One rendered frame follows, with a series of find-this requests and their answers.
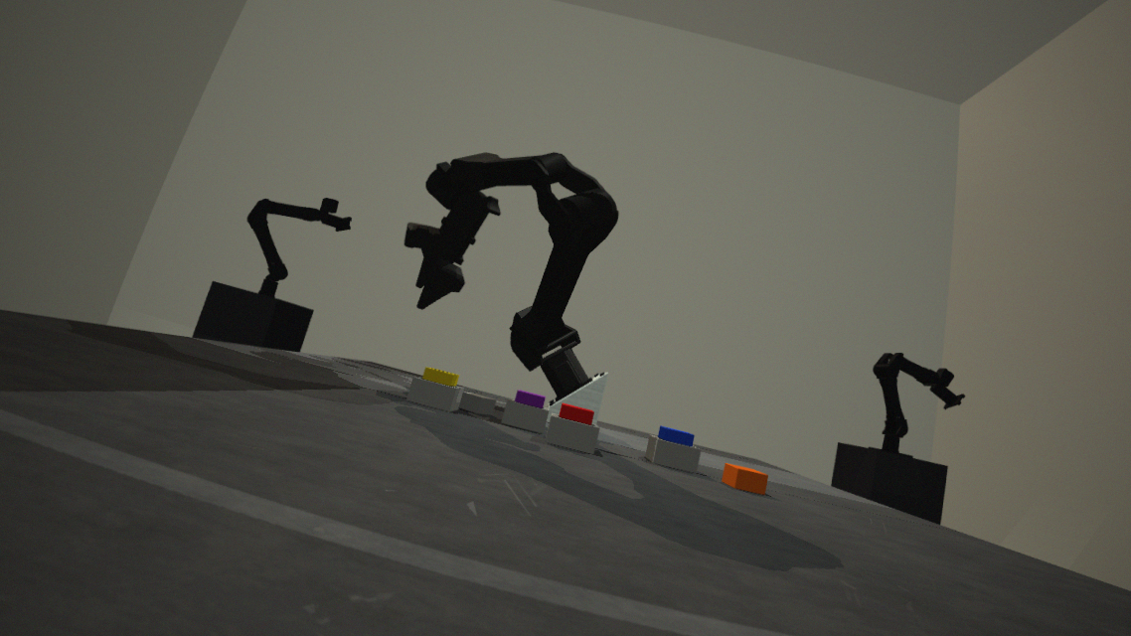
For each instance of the orange block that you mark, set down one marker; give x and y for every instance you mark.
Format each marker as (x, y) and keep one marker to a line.
(745, 479)

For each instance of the cream cube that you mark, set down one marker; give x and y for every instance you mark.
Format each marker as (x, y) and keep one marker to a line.
(477, 403)

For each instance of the blue push button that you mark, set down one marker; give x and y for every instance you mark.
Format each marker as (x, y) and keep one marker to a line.
(673, 448)

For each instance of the red button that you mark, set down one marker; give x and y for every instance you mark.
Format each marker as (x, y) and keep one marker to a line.
(573, 428)

